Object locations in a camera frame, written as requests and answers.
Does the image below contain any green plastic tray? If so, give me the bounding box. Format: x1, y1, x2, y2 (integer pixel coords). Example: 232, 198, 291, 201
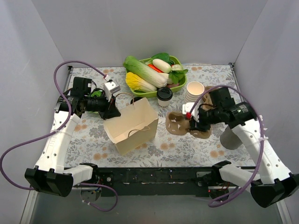
130, 56, 187, 98

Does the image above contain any grey cylindrical holder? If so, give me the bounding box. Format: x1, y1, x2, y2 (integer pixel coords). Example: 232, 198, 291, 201
220, 126, 242, 150

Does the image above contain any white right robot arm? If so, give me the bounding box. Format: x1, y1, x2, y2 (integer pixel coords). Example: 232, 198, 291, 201
185, 85, 299, 208

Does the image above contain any small green lettuce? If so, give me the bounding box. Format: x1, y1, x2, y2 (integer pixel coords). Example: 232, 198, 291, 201
90, 90, 105, 98

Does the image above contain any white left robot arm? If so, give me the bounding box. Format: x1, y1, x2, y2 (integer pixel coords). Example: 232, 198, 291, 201
25, 77, 121, 197

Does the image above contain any white paper coffee cup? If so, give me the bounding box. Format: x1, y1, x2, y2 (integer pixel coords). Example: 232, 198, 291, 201
157, 98, 171, 108

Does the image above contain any aluminium frame rail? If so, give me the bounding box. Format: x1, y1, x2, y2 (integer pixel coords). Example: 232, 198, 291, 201
20, 191, 38, 224

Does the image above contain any stack of white paper cups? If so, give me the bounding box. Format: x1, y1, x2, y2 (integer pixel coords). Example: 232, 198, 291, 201
184, 81, 205, 103

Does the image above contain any brown paper takeout bag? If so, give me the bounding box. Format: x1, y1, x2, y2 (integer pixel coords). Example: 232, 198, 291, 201
103, 98, 158, 156

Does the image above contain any floral table mat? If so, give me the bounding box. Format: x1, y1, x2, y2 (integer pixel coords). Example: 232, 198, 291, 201
60, 64, 255, 168

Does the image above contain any brown pulp cup carrier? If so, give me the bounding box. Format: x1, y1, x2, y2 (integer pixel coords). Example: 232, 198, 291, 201
165, 112, 212, 139
199, 92, 215, 111

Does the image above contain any black base bar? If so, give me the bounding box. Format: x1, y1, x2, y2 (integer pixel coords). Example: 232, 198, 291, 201
89, 167, 235, 197

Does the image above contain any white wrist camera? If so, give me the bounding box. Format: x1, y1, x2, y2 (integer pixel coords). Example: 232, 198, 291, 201
104, 80, 121, 102
182, 102, 199, 122

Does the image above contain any white radish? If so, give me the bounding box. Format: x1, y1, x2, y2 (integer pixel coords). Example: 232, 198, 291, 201
152, 59, 171, 73

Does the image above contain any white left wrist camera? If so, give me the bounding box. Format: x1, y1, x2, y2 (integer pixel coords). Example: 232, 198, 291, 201
104, 80, 121, 102

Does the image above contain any black plastic cup lid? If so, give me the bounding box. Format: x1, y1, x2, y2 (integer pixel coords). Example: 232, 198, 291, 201
157, 87, 173, 101

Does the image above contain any orange carrot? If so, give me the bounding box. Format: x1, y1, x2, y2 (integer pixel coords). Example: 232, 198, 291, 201
148, 64, 163, 73

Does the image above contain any green bok choy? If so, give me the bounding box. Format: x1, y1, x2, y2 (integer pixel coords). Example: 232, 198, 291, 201
150, 53, 188, 84

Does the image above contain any green napa cabbage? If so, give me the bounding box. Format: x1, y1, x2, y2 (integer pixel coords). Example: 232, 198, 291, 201
123, 56, 167, 88

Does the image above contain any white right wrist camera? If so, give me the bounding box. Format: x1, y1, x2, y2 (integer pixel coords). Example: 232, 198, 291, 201
182, 102, 199, 122

